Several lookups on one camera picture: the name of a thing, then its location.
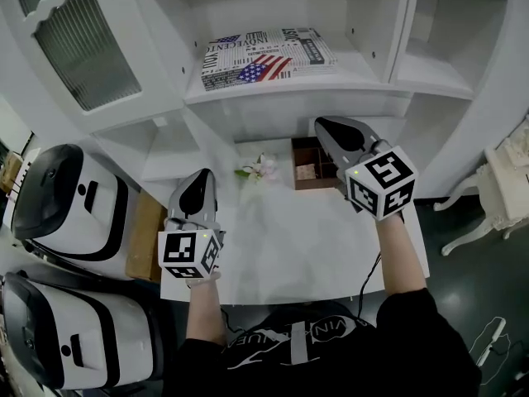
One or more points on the white fluted glass cabinet door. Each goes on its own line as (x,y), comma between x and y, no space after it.
(82,48)

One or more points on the newspaper print flag box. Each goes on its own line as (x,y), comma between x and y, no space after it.
(268,52)

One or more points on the small cardboard box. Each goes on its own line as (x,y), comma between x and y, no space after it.
(10,172)

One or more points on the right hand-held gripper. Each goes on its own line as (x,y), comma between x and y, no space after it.
(384,180)

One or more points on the person's right forearm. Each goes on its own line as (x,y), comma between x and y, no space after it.
(398,259)

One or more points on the brown wooden organizer box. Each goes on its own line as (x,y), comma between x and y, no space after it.
(301,182)

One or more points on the person's left forearm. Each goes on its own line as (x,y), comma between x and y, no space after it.
(204,312)

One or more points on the white wall shelf unit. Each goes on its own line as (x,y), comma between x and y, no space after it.
(289,242)

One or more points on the pink artificial flower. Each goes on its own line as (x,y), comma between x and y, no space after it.
(258,168)

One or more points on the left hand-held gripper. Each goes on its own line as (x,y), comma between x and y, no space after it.
(182,250)

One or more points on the pinkish paper slip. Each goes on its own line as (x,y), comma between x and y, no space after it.
(306,171)

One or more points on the black printed t-shirt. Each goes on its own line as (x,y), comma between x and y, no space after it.
(330,358)

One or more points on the brown cardboard box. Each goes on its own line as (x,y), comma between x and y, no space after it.
(144,238)

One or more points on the white carved side table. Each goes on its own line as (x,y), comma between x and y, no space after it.
(504,180)

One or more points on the white black rounded machine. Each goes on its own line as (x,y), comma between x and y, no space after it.
(70,205)
(78,337)

